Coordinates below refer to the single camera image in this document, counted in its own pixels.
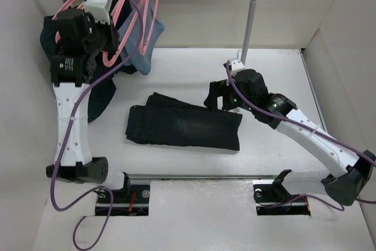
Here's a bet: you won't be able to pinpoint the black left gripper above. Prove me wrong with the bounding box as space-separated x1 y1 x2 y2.
83 11 119 56

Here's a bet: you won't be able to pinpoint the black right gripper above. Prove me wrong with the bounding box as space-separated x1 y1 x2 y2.
203 79 255 112

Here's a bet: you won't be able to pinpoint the black trousers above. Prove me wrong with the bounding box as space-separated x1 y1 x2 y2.
125 92 242 151

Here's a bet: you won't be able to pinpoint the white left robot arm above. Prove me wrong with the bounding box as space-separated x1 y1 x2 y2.
41 8 132 202

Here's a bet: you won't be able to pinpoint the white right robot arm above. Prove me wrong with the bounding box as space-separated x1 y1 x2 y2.
204 69 375 206

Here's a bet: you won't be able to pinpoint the dark green hanging trousers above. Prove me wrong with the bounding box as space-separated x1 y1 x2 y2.
40 15 116 123

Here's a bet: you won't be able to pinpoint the dark navy hanging garment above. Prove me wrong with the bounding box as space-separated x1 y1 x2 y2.
105 0 136 68

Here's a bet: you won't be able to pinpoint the light blue hanging garment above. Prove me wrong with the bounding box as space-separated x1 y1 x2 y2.
117 0 165 76

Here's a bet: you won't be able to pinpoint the grey right rack pole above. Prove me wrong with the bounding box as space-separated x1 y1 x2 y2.
240 0 257 64

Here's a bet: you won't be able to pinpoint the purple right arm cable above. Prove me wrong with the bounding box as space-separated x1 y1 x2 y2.
223 60 376 212

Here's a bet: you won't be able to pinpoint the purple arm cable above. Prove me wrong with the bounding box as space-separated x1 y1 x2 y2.
49 0 149 249
223 60 376 212

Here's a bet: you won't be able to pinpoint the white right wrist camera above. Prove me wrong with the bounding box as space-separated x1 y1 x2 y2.
224 58 245 76

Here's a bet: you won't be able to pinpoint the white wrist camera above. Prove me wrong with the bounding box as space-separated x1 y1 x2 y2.
224 58 245 76
84 0 112 25

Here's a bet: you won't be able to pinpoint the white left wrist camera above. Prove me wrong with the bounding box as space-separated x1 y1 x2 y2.
84 0 112 25

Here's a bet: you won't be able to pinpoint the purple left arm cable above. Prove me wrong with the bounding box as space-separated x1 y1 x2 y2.
49 0 149 249

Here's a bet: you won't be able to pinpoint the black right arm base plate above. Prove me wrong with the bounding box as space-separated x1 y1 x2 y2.
253 179 311 216

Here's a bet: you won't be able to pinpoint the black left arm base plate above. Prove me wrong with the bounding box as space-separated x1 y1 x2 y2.
95 183 150 216

